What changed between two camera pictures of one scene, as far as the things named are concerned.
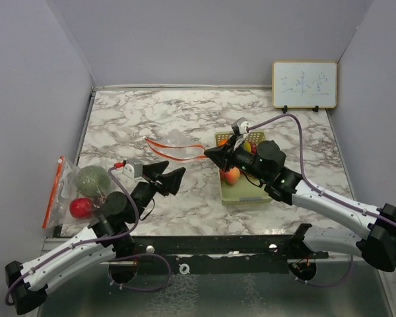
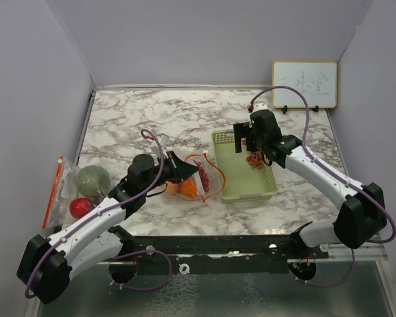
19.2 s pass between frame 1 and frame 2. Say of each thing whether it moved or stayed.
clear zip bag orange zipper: stayed
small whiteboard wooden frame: stayed
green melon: stayed
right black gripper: moved
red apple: stayed
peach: moved
